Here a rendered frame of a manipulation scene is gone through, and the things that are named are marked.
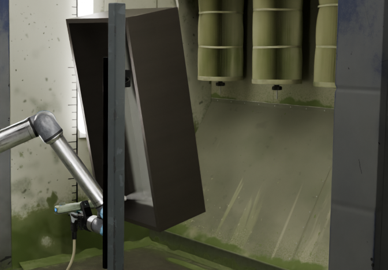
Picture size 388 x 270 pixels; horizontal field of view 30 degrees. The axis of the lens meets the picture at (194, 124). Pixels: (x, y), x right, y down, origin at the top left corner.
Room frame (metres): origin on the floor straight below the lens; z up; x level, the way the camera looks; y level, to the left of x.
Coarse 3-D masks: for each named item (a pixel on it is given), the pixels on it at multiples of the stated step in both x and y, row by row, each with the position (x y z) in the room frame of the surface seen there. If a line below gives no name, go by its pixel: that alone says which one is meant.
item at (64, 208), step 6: (60, 204) 4.08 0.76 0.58; (66, 204) 4.11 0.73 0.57; (72, 204) 4.11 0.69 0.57; (78, 204) 4.13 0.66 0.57; (90, 204) 4.19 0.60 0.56; (54, 210) 4.07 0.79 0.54; (60, 210) 4.05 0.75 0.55; (66, 210) 4.08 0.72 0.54; (72, 210) 4.11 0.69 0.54; (72, 228) 4.13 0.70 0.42; (72, 234) 4.13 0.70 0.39
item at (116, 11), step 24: (120, 24) 2.75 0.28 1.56; (120, 48) 2.75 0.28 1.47; (120, 72) 2.75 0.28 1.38; (120, 96) 2.75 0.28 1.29; (120, 120) 2.75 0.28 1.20; (120, 144) 2.75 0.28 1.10; (120, 168) 2.75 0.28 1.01; (120, 192) 2.75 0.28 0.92; (120, 216) 2.75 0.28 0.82; (120, 240) 2.75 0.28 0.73; (120, 264) 2.75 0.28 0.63
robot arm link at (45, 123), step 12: (36, 120) 3.72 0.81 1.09; (48, 120) 3.70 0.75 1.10; (48, 132) 3.67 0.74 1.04; (60, 132) 3.69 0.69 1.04; (60, 144) 3.69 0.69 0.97; (60, 156) 3.71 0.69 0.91; (72, 156) 3.71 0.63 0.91; (72, 168) 3.71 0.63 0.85; (84, 168) 3.73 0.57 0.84; (84, 180) 3.72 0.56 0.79; (84, 192) 3.75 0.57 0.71; (96, 192) 3.73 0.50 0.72; (96, 204) 3.74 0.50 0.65
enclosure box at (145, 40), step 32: (96, 32) 4.36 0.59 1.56; (128, 32) 3.79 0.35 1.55; (160, 32) 3.92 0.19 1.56; (96, 64) 4.37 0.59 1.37; (128, 64) 4.45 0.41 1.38; (160, 64) 3.92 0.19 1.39; (96, 96) 4.37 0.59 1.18; (128, 96) 4.52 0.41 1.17; (160, 96) 3.93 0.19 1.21; (96, 128) 4.37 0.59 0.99; (128, 128) 4.53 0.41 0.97; (160, 128) 3.93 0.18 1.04; (192, 128) 4.09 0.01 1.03; (96, 160) 4.37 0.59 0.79; (128, 160) 4.53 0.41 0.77; (160, 160) 3.93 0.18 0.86; (192, 160) 4.09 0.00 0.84; (128, 192) 4.53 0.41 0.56; (160, 192) 3.94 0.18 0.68; (192, 192) 4.09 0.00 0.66; (160, 224) 3.94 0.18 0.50
